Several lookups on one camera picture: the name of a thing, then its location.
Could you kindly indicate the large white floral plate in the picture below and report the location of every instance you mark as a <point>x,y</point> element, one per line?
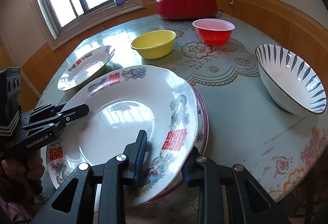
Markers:
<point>115,116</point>

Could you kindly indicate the pink-rimmed plate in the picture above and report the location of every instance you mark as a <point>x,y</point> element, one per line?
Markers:
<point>203,124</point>

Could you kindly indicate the person's left forearm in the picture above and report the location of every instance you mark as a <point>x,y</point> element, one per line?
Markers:
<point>12,211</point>

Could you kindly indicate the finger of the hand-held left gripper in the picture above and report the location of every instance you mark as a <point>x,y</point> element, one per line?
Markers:
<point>74,112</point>
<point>43,112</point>

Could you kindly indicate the yellow bowl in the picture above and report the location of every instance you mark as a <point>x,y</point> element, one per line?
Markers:
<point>153,47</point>

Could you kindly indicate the red electric cooker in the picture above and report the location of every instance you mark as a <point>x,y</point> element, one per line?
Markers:
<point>184,7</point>

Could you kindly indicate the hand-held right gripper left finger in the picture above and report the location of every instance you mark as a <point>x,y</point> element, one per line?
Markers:
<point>139,154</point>

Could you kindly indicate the person's left hand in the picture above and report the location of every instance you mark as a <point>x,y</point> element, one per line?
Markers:
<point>34,170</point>

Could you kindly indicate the red plastic bowl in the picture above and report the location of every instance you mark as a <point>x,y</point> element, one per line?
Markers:
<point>212,35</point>

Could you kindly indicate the small white floral plate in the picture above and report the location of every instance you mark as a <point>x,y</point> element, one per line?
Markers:
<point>84,72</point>

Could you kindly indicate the floral tablecloth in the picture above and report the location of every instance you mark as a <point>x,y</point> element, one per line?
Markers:
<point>230,111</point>

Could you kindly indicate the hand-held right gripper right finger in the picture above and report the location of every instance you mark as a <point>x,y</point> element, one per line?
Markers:
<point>187,172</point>

